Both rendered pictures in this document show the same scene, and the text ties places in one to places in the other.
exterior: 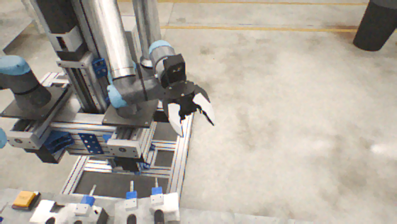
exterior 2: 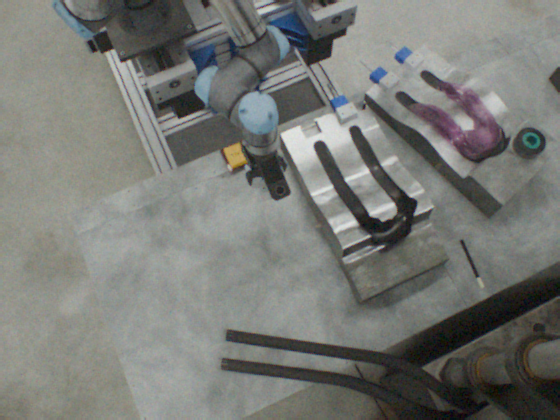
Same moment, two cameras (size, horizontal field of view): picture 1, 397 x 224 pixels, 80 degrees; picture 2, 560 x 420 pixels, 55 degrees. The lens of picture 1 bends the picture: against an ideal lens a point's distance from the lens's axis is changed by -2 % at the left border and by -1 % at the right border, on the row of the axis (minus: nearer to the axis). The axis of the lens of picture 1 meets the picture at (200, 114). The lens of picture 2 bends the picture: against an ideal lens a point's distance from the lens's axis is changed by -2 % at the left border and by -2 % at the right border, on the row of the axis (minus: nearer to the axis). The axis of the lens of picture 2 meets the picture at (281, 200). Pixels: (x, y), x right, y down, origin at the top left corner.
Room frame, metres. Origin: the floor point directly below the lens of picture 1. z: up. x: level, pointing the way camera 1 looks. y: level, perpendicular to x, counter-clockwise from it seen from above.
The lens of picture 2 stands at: (-0.19, 1.00, 2.25)
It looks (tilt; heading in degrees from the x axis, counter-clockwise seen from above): 70 degrees down; 330
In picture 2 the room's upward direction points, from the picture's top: 1 degrees counter-clockwise
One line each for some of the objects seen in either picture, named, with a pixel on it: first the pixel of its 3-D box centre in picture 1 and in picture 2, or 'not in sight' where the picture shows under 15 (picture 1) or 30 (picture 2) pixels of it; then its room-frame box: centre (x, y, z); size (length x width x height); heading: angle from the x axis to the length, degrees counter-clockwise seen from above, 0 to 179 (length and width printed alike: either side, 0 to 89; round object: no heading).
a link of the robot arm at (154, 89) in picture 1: (161, 86); not in sight; (0.61, 0.12, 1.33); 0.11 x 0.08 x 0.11; 110
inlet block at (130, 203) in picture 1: (131, 195); (376, 74); (0.46, 0.29, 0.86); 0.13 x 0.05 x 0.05; 11
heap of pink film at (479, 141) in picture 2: not in sight; (460, 116); (0.21, 0.19, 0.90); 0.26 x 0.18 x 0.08; 11
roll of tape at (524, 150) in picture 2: not in sight; (528, 143); (0.04, 0.10, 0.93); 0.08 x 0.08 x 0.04
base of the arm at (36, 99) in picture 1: (30, 92); (139, 1); (0.86, 0.82, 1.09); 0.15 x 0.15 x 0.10
